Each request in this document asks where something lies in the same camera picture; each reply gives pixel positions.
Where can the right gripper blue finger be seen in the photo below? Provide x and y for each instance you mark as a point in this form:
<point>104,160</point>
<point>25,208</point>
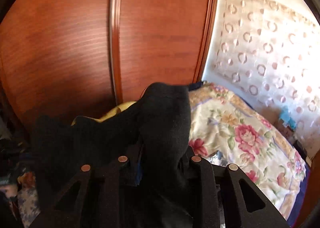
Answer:
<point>138,173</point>

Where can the black t-shirt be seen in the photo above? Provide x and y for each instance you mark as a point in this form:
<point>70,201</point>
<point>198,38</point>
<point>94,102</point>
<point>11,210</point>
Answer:
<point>85,176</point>

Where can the yellow garment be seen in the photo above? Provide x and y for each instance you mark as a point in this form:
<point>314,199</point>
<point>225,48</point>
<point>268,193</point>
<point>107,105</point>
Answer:
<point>90,121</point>

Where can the pink rose floral blanket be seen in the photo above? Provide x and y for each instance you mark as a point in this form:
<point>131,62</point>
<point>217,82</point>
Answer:
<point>240,140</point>

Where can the blue white floral quilt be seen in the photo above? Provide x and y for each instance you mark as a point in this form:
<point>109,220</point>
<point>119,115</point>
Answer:
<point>28,205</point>

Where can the wooden wardrobe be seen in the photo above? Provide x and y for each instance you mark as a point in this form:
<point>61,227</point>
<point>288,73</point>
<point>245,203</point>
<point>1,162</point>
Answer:
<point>65,58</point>

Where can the blue toy on sill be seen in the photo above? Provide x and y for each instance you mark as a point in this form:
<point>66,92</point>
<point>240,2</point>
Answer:
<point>285,117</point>

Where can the navy blue blanket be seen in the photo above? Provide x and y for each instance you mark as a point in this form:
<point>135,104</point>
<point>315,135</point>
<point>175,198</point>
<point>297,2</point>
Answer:
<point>298,197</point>

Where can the sheer circle pattern curtain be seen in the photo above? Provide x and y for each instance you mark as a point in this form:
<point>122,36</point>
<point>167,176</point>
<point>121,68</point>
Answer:
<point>270,53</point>

